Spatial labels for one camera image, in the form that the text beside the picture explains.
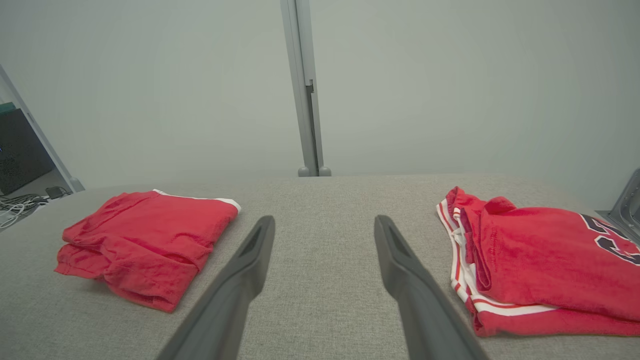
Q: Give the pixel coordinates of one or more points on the black power adapter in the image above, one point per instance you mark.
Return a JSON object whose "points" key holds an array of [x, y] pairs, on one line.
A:
{"points": [[54, 192]]}

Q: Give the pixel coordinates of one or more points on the slanted grey partition post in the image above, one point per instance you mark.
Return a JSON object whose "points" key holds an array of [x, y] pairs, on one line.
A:
{"points": [[76, 185]]}

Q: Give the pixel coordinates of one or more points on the black cabinet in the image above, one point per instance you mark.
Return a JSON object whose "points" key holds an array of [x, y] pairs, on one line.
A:
{"points": [[20, 150]]}

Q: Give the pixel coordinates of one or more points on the grey metal bracket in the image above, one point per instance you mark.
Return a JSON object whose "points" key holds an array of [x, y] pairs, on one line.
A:
{"points": [[627, 207]]}

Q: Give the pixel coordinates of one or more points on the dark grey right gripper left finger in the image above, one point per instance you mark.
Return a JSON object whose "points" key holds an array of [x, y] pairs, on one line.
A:
{"points": [[230, 300]]}

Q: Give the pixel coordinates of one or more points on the red white basketball jersey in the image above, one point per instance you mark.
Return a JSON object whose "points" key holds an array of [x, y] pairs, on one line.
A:
{"points": [[540, 260]]}

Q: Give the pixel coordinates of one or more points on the red shorts with white hem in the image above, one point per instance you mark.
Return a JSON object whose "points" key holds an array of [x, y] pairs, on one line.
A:
{"points": [[150, 240]]}

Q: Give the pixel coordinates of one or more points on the grey metal partition post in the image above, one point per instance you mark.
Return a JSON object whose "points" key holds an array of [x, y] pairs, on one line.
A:
{"points": [[305, 100]]}

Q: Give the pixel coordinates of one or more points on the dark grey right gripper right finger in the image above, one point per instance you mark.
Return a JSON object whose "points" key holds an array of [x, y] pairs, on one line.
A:
{"points": [[425, 310]]}

